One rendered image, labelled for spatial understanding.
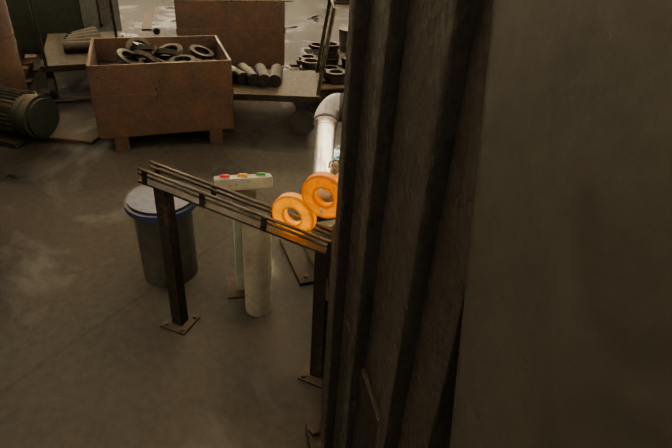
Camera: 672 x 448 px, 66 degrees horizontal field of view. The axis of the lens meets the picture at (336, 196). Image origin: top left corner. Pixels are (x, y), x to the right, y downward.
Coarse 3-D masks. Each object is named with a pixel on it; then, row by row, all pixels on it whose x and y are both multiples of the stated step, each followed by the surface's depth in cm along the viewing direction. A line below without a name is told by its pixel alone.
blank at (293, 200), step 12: (288, 192) 171; (276, 204) 171; (288, 204) 169; (300, 204) 167; (276, 216) 174; (288, 216) 175; (312, 216) 168; (288, 228) 174; (300, 228) 172; (312, 228) 171
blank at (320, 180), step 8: (312, 176) 160; (320, 176) 158; (328, 176) 158; (336, 176) 159; (304, 184) 162; (312, 184) 161; (320, 184) 160; (328, 184) 158; (336, 184) 157; (304, 192) 164; (312, 192) 162; (336, 192) 159; (304, 200) 165; (312, 200) 164; (320, 200) 165; (336, 200) 160; (312, 208) 165; (320, 208) 164; (328, 208) 163; (320, 216) 166; (328, 216) 165
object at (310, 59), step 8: (336, 48) 501; (304, 56) 515; (312, 56) 515; (328, 56) 504; (336, 56) 507; (344, 56) 518; (296, 64) 518; (304, 64) 458; (312, 64) 457; (320, 64) 464; (328, 64) 507; (336, 64) 511; (344, 64) 512; (328, 72) 469; (336, 72) 479; (344, 72) 471; (328, 80) 469; (336, 80) 467; (328, 88) 463; (336, 88) 464
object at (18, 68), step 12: (0, 0) 377; (0, 12) 378; (0, 24) 379; (0, 36) 381; (12, 36) 395; (0, 48) 383; (12, 48) 394; (0, 60) 385; (12, 60) 395; (0, 72) 387; (12, 72) 397; (0, 84) 390; (12, 84) 398; (24, 84) 413
